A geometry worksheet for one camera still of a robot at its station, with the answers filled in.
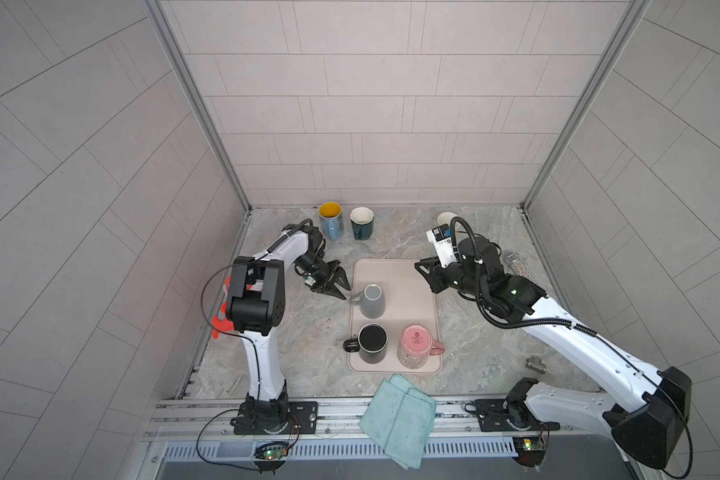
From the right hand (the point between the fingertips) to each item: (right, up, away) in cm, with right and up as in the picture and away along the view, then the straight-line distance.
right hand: (416, 265), depth 72 cm
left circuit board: (-33, -41, -8) cm, 53 cm away
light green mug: (+14, +13, +29) cm, 35 cm away
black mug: (-11, -20, +2) cm, 23 cm away
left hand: (-15, -6, +14) cm, 22 cm away
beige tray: (0, -13, +18) cm, 22 cm away
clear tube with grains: (+36, -2, +24) cm, 43 cm away
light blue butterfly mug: (-25, +13, +28) cm, 40 cm away
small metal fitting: (+32, -26, +6) cm, 42 cm away
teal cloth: (-4, -36, -3) cm, 36 cm away
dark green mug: (-14, +11, +27) cm, 33 cm away
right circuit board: (+26, -42, -4) cm, 50 cm away
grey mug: (-11, -11, +9) cm, 18 cm away
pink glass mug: (0, -20, 0) cm, 20 cm away
